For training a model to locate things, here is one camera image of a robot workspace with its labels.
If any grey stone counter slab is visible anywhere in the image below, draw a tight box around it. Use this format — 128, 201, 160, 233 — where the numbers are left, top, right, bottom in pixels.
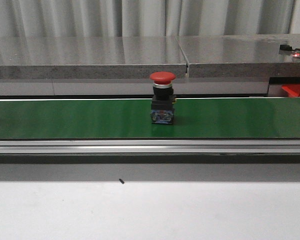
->
0, 36, 187, 80

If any green conveyor belt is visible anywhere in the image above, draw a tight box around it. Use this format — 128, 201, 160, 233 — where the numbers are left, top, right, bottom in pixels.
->
0, 97, 300, 140

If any red plate tray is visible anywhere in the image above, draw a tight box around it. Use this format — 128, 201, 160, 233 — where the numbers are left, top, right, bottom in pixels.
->
281, 84, 300, 98

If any black connector plug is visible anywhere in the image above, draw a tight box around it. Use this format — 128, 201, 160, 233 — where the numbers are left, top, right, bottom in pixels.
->
279, 44, 293, 52

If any grey pleated curtain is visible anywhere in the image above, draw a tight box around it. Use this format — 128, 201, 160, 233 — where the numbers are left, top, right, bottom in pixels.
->
0, 0, 295, 37

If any aluminium conveyor side rail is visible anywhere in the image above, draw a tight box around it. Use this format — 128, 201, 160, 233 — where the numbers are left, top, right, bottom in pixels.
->
0, 139, 300, 155

